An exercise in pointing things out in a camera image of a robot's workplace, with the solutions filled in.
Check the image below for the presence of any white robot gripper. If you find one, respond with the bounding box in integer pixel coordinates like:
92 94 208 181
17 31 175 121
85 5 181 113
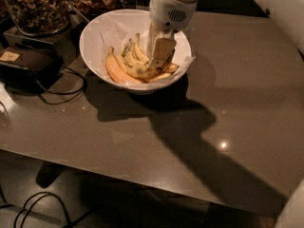
146 0 198 68

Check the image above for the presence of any spotted yellow banana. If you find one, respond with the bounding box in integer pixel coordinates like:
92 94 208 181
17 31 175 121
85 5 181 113
116 50 179 81

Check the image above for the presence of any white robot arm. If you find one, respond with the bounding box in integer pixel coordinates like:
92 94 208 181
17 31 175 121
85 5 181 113
149 0 304 228

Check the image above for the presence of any yellow banana bunch at back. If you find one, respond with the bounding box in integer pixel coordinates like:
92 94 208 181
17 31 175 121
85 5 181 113
121 33 173 83

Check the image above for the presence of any white paper bowl liner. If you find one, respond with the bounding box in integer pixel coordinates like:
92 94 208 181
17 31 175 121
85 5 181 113
99 11 195 92

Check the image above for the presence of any white ceramic bowl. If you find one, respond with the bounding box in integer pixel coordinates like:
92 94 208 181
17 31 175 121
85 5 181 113
79 9 195 95

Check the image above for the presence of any orange-yellow banana at left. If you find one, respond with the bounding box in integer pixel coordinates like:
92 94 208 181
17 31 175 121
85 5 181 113
105 47 142 84

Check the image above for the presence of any dark metal jar stand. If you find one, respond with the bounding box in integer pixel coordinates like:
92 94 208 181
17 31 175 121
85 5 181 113
4 9 86 65

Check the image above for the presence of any glass jar of mixed nuts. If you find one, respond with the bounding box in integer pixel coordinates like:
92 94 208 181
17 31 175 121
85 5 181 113
4 0 70 37

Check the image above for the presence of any black box with label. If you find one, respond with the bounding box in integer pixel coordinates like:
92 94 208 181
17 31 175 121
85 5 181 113
0 47 64 94

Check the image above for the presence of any black cable on table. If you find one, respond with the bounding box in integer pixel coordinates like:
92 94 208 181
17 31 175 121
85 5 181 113
33 64 88 106

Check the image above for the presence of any black cable on floor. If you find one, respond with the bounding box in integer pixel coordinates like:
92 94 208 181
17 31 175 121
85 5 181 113
0 183 124 228

